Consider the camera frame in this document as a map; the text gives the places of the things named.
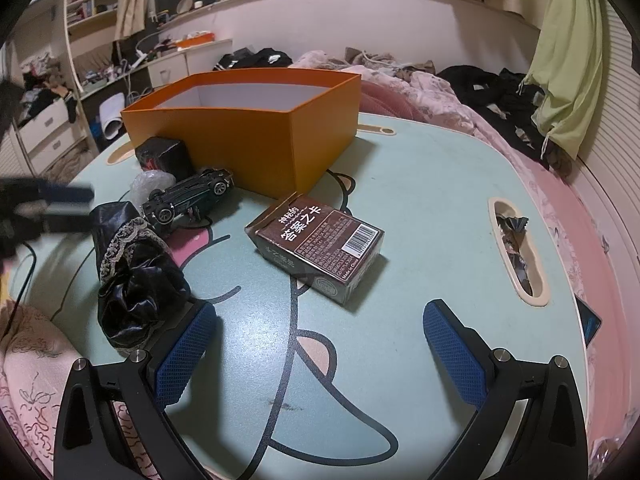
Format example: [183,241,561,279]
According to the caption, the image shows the black smartphone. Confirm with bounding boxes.
[574,294,604,347]

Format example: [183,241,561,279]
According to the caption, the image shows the pink bed sheet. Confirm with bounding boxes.
[0,80,640,480]

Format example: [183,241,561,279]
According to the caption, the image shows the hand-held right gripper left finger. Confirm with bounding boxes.
[54,299,218,480]

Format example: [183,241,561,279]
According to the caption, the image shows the light green hanging garment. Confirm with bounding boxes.
[530,0,608,161]

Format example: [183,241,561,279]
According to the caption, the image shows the clear plastic wrapper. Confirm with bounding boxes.
[590,435,633,478]

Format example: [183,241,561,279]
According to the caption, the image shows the orange cardboard box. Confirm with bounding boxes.
[121,71,362,200]

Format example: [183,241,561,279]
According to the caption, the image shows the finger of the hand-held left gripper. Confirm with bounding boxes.
[12,207,96,243]
[20,182,96,211]

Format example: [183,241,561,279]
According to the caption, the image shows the white drawer chest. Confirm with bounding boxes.
[17,97,88,173]

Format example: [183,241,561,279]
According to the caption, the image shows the white drawer unit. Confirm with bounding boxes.
[150,52,188,88]

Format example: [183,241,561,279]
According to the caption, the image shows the white side desk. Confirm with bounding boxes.
[75,38,234,106]

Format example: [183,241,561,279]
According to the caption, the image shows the crumpled foil wrappers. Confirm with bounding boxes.
[495,210,538,296]

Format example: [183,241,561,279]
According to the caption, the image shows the light green cartoon desktop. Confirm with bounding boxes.
[2,112,596,480]

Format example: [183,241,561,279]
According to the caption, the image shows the pile of black clothes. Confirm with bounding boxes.
[437,65,573,176]

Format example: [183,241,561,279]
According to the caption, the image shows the black toy car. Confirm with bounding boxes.
[140,167,236,233]

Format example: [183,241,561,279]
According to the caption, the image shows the small black box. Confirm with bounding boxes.
[135,136,195,181]

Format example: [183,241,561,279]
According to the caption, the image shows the black white-striped garment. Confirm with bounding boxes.
[214,47,293,72]

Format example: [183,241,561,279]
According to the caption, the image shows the black satin lace cloth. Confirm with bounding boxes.
[90,201,192,351]

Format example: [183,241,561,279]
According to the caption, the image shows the heap of clothes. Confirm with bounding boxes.
[20,55,76,121]

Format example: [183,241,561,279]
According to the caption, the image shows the white shelf unit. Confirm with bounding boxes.
[62,0,123,86]

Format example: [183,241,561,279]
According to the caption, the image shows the brown card box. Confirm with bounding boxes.
[244,192,386,307]

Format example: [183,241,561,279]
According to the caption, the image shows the orange tissue box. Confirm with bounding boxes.
[177,31,217,50]

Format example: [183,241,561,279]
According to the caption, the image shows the clear plastic bag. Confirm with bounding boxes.
[129,170,177,203]

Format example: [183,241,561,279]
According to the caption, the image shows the black cable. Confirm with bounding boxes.
[0,242,37,341]

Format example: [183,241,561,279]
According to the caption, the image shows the pink floral duvet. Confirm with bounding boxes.
[290,50,506,146]

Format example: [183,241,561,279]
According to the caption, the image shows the white curved plastic object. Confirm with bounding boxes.
[99,96,125,142]

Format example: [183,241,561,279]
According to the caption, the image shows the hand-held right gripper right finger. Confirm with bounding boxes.
[422,299,590,480]

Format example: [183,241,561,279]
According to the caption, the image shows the beige garment with cord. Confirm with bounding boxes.
[344,47,438,81]

